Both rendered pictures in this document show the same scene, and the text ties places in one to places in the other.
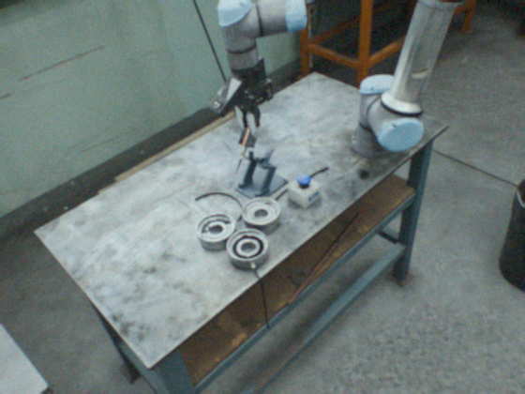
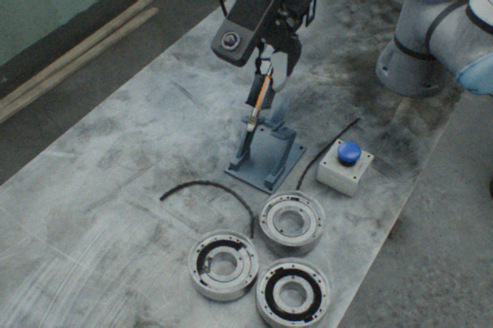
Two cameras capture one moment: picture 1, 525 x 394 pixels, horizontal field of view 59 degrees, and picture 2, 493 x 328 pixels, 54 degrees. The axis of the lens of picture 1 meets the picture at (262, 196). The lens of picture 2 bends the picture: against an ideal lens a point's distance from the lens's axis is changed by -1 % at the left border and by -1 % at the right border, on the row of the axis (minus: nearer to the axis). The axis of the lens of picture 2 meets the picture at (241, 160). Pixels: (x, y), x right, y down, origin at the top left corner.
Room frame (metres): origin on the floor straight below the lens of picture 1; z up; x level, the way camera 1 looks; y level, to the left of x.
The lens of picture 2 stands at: (0.54, 0.22, 1.49)
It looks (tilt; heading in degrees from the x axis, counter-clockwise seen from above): 51 degrees down; 342
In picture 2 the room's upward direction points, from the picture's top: 1 degrees clockwise
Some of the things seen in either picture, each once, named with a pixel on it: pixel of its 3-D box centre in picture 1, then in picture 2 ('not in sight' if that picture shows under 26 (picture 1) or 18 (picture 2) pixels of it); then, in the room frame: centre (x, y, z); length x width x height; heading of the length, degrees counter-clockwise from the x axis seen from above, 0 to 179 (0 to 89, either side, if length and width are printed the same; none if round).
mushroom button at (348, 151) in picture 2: (304, 184); (347, 158); (0.99, -0.12, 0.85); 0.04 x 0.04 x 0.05
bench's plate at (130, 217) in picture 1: (258, 175); (251, 141); (1.13, 0.01, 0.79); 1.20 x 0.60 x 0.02; 129
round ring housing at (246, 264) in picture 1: (248, 250); (292, 296); (0.80, 0.05, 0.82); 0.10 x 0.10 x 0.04
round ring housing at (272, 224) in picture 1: (261, 216); (290, 223); (0.92, 0.01, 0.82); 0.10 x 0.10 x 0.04
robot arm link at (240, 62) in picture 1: (241, 55); not in sight; (1.06, 0.01, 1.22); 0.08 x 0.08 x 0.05
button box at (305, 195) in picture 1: (306, 189); (346, 165); (1.00, -0.12, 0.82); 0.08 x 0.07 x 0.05; 129
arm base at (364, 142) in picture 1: (376, 131); (417, 55); (1.21, -0.38, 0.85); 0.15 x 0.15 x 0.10
